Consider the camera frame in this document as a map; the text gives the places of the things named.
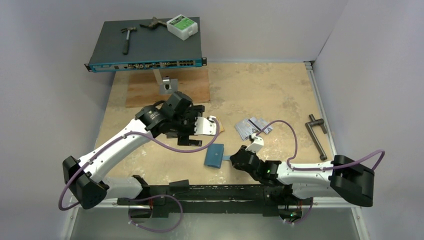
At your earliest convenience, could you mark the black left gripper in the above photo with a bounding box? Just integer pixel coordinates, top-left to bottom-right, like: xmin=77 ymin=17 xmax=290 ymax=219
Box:
xmin=171 ymin=106 xmax=205 ymax=146

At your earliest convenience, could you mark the blue leather card holder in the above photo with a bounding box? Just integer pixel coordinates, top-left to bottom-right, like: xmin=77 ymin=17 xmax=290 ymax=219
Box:
xmin=203 ymin=143 xmax=230 ymax=169

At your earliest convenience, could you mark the black credit card stack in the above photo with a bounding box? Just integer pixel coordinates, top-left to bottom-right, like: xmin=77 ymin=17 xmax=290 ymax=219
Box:
xmin=165 ymin=132 xmax=178 ymax=139

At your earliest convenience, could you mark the orange credit card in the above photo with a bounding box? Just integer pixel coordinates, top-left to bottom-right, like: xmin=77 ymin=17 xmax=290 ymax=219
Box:
xmin=217 ymin=119 xmax=225 ymax=133

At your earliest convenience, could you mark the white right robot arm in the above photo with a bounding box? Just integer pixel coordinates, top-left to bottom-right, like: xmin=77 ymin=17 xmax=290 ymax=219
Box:
xmin=229 ymin=145 xmax=375 ymax=207

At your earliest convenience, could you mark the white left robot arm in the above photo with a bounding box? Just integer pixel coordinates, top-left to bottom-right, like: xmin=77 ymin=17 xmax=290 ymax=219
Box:
xmin=58 ymin=91 xmax=220 ymax=211

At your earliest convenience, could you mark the brown wooden board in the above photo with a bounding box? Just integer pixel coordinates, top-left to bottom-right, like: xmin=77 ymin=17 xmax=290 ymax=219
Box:
xmin=125 ymin=69 xmax=211 ymax=108

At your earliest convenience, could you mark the black block on base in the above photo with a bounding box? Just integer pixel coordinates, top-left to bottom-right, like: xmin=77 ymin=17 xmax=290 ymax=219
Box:
xmin=168 ymin=179 xmax=190 ymax=195

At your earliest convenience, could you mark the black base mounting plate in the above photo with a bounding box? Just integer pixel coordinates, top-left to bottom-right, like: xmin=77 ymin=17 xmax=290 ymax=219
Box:
xmin=117 ymin=176 xmax=313 ymax=218

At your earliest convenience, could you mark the white green plastic box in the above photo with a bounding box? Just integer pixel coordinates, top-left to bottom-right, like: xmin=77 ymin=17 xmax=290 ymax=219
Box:
xmin=166 ymin=14 xmax=201 ymax=41

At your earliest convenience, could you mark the dark metal clamp tool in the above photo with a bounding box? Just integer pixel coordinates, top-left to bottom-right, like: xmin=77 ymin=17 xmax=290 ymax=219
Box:
xmin=139 ymin=17 xmax=167 ymax=30

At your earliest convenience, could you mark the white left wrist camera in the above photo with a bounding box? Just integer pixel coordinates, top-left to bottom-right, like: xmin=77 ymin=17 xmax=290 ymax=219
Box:
xmin=194 ymin=115 xmax=220 ymax=136

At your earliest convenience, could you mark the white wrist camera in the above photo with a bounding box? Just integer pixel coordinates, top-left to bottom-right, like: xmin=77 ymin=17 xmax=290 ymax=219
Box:
xmin=246 ymin=133 xmax=264 ymax=154
xmin=194 ymin=115 xmax=220 ymax=136

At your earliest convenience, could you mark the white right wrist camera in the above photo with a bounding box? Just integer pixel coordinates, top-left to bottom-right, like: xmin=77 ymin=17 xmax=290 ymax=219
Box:
xmin=246 ymin=133 xmax=264 ymax=154

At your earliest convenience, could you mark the grey metal stand bracket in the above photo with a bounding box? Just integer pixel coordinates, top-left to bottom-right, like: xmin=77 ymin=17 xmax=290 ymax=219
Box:
xmin=153 ymin=69 xmax=178 ymax=95

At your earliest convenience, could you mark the grey metal pipe handle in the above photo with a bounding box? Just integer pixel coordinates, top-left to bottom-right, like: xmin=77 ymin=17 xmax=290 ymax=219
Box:
xmin=305 ymin=114 xmax=328 ymax=161

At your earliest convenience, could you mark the blue network switch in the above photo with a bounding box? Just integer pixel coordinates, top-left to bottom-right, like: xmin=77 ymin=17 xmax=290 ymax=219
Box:
xmin=84 ymin=19 xmax=207 ymax=73

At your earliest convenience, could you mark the black handled hammer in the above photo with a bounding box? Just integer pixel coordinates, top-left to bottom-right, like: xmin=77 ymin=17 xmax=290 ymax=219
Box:
xmin=120 ymin=26 xmax=137 ymax=55

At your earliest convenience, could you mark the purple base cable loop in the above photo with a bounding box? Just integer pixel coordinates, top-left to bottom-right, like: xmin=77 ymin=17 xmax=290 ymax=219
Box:
xmin=127 ymin=194 xmax=184 ymax=233

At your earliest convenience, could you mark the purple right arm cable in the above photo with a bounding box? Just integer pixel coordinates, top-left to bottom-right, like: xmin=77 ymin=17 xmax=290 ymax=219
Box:
xmin=255 ymin=119 xmax=386 ymax=172

